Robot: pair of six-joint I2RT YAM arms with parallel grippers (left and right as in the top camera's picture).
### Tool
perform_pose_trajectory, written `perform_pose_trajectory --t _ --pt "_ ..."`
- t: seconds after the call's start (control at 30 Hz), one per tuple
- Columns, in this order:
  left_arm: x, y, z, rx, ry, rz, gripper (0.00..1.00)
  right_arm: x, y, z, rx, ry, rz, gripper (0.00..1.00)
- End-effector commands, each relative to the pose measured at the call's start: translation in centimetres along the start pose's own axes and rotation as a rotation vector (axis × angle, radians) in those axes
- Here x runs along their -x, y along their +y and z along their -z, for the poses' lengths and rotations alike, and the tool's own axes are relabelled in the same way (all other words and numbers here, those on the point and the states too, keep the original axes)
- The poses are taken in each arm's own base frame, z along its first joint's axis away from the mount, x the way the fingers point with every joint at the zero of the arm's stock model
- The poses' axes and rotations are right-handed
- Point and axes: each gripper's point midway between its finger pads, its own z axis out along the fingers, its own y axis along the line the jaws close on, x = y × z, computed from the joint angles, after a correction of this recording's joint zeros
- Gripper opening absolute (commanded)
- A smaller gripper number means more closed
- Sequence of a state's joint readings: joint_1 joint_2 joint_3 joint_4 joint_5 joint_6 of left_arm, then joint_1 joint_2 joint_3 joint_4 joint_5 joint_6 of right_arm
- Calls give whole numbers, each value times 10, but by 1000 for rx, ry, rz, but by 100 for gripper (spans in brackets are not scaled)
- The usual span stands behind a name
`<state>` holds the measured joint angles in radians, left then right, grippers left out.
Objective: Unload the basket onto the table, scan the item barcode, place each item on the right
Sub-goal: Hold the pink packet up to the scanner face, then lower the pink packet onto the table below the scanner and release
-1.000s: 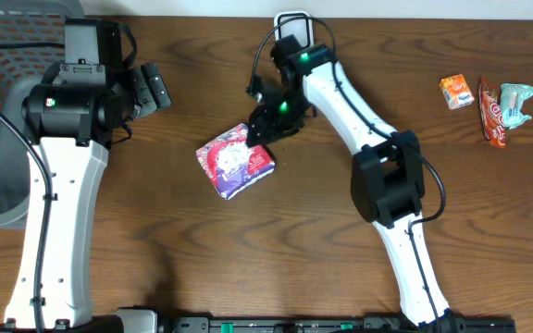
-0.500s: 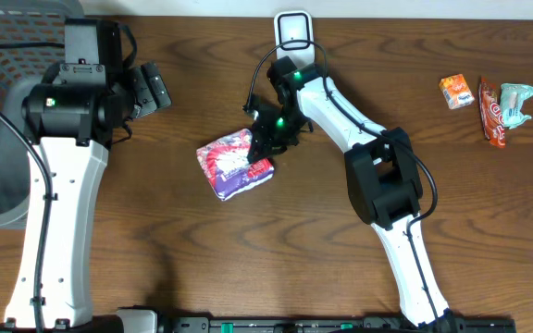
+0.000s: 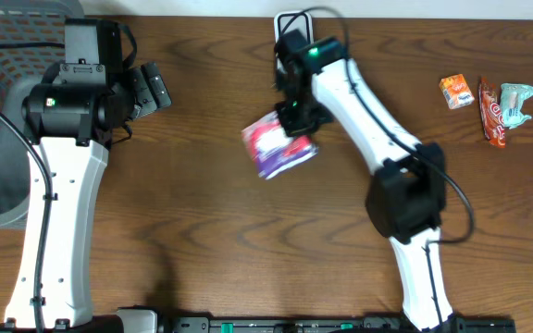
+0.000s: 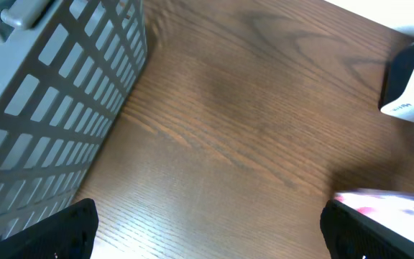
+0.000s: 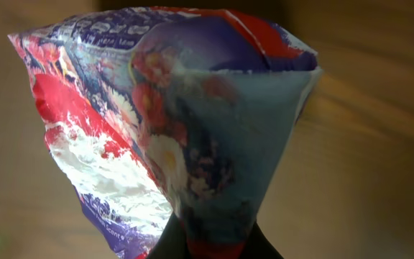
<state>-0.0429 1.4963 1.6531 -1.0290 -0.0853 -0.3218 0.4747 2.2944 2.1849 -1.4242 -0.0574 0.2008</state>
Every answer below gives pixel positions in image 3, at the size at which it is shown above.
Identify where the purple red snack bag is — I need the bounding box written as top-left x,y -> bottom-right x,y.
242,111 -> 318,179

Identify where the small orange tissue pack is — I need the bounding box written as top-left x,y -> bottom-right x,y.
439,74 -> 475,109

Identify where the orange brown snack bar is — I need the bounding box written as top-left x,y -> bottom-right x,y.
478,77 -> 506,148

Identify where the mint green snack packet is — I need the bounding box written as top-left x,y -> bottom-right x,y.
500,83 -> 533,129

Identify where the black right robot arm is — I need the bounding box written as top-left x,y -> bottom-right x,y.
274,29 -> 452,331

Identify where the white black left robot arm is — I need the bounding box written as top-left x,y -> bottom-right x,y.
0,18 -> 171,332

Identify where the grey plastic mesh basket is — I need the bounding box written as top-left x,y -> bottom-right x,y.
0,0 -> 84,229

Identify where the black right camera cable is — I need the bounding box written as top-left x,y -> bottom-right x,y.
279,6 -> 476,329

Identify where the black camera cable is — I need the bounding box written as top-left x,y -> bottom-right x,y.
279,6 -> 476,329
0,41 -> 67,333

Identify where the black left camera cable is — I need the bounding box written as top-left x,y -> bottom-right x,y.
0,41 -> 67,333

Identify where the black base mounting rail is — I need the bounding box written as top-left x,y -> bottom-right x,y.
157,316 -> 517,333

